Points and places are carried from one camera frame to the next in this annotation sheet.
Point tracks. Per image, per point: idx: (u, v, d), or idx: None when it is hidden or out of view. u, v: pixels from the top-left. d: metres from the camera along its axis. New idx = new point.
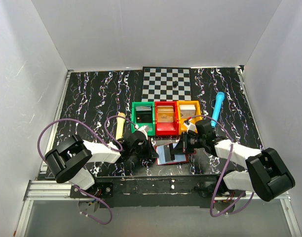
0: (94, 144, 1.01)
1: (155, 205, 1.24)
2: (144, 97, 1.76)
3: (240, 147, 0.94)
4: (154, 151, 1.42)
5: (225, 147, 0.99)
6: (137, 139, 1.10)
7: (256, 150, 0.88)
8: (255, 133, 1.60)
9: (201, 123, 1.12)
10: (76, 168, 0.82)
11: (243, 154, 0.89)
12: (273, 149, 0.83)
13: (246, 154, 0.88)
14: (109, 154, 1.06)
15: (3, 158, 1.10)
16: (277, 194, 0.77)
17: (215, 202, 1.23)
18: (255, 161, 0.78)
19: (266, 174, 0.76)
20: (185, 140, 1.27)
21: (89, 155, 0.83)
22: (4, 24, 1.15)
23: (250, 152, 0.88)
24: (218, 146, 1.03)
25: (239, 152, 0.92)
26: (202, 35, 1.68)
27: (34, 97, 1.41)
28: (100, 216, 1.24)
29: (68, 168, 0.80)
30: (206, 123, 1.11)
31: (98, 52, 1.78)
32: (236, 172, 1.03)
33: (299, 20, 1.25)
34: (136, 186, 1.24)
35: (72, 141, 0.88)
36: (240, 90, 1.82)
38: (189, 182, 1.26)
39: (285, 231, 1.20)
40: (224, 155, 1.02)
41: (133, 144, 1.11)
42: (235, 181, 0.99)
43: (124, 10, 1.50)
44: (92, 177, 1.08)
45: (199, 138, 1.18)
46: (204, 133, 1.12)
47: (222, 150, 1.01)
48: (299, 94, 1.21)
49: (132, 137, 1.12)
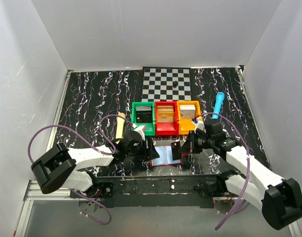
0: (84, 150, 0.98)
1: (155, 205, 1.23)
2: (144, 97, 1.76)
3: (259, 169, 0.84)
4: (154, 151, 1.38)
5: (241, 161, 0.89)
6: (132, 140, 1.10)
7: (278, 180, 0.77)
8: (255, 133, 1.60)
9: (210, 122, 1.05)
10: (61, 179, 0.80)
11: (263, 183, 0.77)
12: (294, 179, 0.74)
13: (266, 182, 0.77)
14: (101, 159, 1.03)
15: (3, 157, 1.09)
16: (287, 224, 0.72)
17: (215, 202, 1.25)
18: (275, 193, 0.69)
19: (283, 209, 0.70)
20: (193, 141, 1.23)
21: (71, 166, 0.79)
22: (4, 24, 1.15)
23: (271, 181, 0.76)
24: (232, 155, 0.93)
25: (258, 177, 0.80)
26: (201, 35, 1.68)
27: (34, 97, 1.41)
28: (100, 216, 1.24)
29: (52, 180, 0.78)
30: (216, 123, 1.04)
31: (98, 52, 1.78)
32: (240, 179, 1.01)
33: (299, 19, 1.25)
34: (136, 186, 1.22)
35: (56, 150, 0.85)
36: (240, 90, 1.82)
38: (188, 182, 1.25)
39: (284, 230, 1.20)
40: (235, 165, 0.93)
41: (127, 145, 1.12)
42: (237, 189, 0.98)
43: (125, 10, 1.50)
44: (89, 180, 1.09)
45: (207, 138, 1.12)
46: (213, 133, 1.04)
47: (234, 160, 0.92)
48: (299, 94, 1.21)
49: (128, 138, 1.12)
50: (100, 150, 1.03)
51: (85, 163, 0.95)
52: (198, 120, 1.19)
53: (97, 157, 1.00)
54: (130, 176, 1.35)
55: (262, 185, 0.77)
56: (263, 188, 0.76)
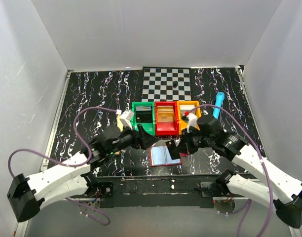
0: (50, 170, 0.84)
1: (155, 205, 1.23)
2: (144, 97, 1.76)
3: (276, 174, 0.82)
4: (149, 138, 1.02)
5: (255, 166, 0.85)
6: (110, 138, 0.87)
7: (299, 186, 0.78)
8: (255, 133, 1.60)
9: (206, 121, 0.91)
10: (30, 211, 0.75)
11: (285, 193, 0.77)
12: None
13: (289, 192, 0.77)
14: (73, 173, 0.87)
15: (3, 158, 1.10)
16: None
17: (215, 202, 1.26)
18: (301, 205, 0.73)
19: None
20: (188, 141, 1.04)
21: (31, 199, 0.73)
22: (4, 24, 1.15)
23: (293, 189, 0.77)
24: (244, 159, 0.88)
25: (279, 185, 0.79)
26: (201, 35, 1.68)
27: (34, 97, 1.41)
28: (100, 216, 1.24)
29: (18, 215, 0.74)
30: (211, 120, 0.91)
31: (98, 52, 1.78)
32: (242, 179, 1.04)
33: (299, 19, 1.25)
34: (136, 186, 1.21)
35: (16, 182, 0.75)
36: (240, 90, 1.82)
38: (188, 182, 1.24)
39: (285, 231, 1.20)
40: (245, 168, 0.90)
41: (106, 146, 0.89)
42: (242, 190, 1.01)
43: (124, 10, 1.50)
44: (81, 184, 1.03)
45: (204, 137, 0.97)
46: (212, 133, 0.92)
47: (246, 165, 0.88)
48: (299, 94, 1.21)
49: (103, 137, 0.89)
50: (69, 165, 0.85)
51: (55, 181, 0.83)
52: (187, 120, 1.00)
53: (66, 174, 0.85)
54: (130, 176, 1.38)
55: (285, 195, 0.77)
56: (287, 199, 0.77)
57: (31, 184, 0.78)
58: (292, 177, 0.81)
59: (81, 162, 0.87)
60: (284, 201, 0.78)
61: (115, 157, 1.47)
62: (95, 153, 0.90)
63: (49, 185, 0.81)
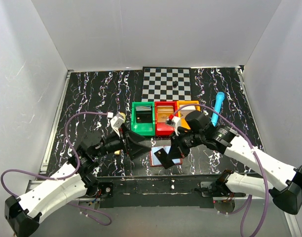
0: (40, 186, 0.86)
1: (155, 205, 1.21)
2: (144, 97, 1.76)
3: (268, 161, 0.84)
4: (138, 149, 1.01)
5: (247, 156, 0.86)
6: (90, 146, 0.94)
7: (291, 172, 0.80)
8: (255, 133, 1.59)
9: (194, 117, 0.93)
10: (28, 227, 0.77)
11: (280, 179, 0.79)
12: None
13: (283, 178, 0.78)
14: (63, 184, 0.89)
15: (3, 158, 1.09)
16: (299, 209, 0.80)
17: (215, 202, 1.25)
18: (295, 189, 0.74)
19: (299, 200, 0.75)
20: (179, 144, 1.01)
21: (24, 219, 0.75)
22: (4, 24, 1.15)
23: (286, 175, 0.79)
24: (235, 151, 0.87)
25: (272, 172, 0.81)
26: (202, 34, 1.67)
27: (34, 97, 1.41)
28: (100, 216, 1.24)
29: (18, 233, 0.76)
30: (199, 116, 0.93)
31: (98, 51, 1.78)
32: (239, 176, 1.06)
33: (299, 19, 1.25)
34: (136, 186, 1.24)
35: (8, 206, 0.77)
36: (240, 90, 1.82)
38: (188, 183, 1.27)
39: (284, 231, 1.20)
40: (236, 158, 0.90)
41: (89, 152, 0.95)
42: (241, 187, 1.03)
43: (125, 10, 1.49)
44: (79, 189, 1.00)
45: (193, 134, 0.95)
46: (202, 128, 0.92)
47: (237, 155, 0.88)
48: (299, 94, 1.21)
49: (85, 143, 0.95)
50: (57, 177, 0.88)
51: (49, 196, 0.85)
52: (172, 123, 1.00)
53: (56, 187, 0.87)
54: (130, 176, 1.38)
55: (280, 181, 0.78)
56: (282, 185, 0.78)
57: (23, 204, 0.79)
58: (283, 164, 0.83)
59: (69, 173, 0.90)
60: (279, 187, 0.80)
61: (115, 157, 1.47)
62: (83, 160, 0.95)
63: (41, 202, 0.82)
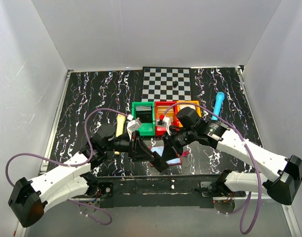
0: (52, 171, 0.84)
1: (155, 205, 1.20)
2: (144, 97, 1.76)
3: (260, 153, 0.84)
4: (142, 155, 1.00)
5: (239, 149, 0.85)
6: (105, 137, 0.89)
7: (283, 162, 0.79)
8: (255, 133, 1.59)
9: (185, 113, 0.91)
10: (35, 214, 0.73)
11: (272, 170, 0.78)
12: (296, 157, 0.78)
13: (275, 169, 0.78)
14: (75, 173, 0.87)
15: (3, 157, 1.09)
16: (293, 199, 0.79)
17: (215, 202, 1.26)
18: (287, 179, 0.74)
19: (293, 190, 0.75)
20: (173, 144, 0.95)
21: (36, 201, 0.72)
22: (4, 24, 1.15)
23: (278, 165, 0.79)
24: (227, 144, 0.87)
25: (264, 164, 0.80)
26: (201, 34, 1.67)
27: (34, 97, 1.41)
28: (100, 216, 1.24)
29: (24, 220, 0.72)
30: (190, 111, 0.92)
31: (98, 52, 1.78)
32: (237, 174, 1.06)
33: (299, 19, 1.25)
34: (136, 186, 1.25)
35: (18, 187, 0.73)
36: (240, 90, 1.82)
38: (188, 183, 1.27)
39: (284, 231, 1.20)
40: (228, 152, 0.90)
41: (102, 144, 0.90)
42: (239, 184, 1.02)
43: (125, 10, 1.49)
44: (81, 184, 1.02)
45: (185, 131, 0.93)
46: (193, 124, 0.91)
47: (229, 148, 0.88)
48: (299, 94, 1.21)
49: (99, 135, 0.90)
50: (70, 164, 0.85)
51: (58, 184, 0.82)
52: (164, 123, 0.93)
53: (68, 174, 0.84)
54: (130, 176, 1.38)
55: (272, 172, 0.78)
56: (274, 176, 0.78)
57: (35, 187, 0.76)
58: (275, 154, 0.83)
59: (82, 161, 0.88)
60: (272, 178, 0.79)
61: (115, 157, 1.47)
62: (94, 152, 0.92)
63: (53, 186, 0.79)
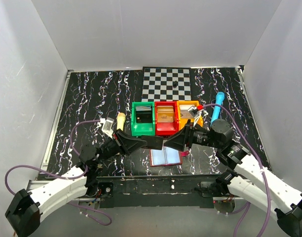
0: (50, 183, 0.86)
1: (155, 205, 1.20)
2: (144, 97, 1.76)
3: (276, 183, 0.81)
4: (133, 143, 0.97)
5: (256, 176, 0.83)
6: (89, 160, 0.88)
7: (298, 196, 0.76)
8: (255, 133, 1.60)
9: (222, 132, 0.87)
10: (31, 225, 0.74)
11: (285, 202, 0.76)
12: None
13: (288, 201, 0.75)
14: (72, 185, 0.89)
15: (3, 158, 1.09)
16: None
17: (215, 202, 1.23)
18: (299, 214, 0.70)
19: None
20: (190, 138, 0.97)
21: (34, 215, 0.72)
22: (4, 25, 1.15)
23: (293, 199, 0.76)
24: (245, 168, 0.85)
25: (278, 194, 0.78)
26: (201, 35, 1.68)
27: (34, 97, 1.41)
28: (100, 216, 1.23)
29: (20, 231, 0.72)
30: (227, 131, 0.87)
31: (98, 52, 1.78)
32: (248, 183, 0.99)
33: (299, 19, 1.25)
34: (136, 186, 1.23)
35: (18, 198, 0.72)
36: (240, 90, 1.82)
38: (188, 183, 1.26)
39: None
40: (242, 175, 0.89)
41: (89, 165, 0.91)
42: (244, 194, 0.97)
43: (125, 10, 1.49)
44: (80, 188, 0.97)
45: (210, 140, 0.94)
46: (222, 142, 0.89)
47: (245, 172, 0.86)
48: (299, 93, 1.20)
49: (82, 157, 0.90)
50: (68, 177, 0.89)
51: (56, 196, 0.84)
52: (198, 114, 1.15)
53: (65, 186, 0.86)
54: (130, 176, 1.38)
55: (285, 204, 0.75)
56: (286, 208, 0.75)
57: (34, 198, 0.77)
58: (292, 187, 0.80)
59: (78, 174, 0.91)
60: (283, 210, 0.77)
61: (115, 157, 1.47)
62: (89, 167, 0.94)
63: (50, 198, 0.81)
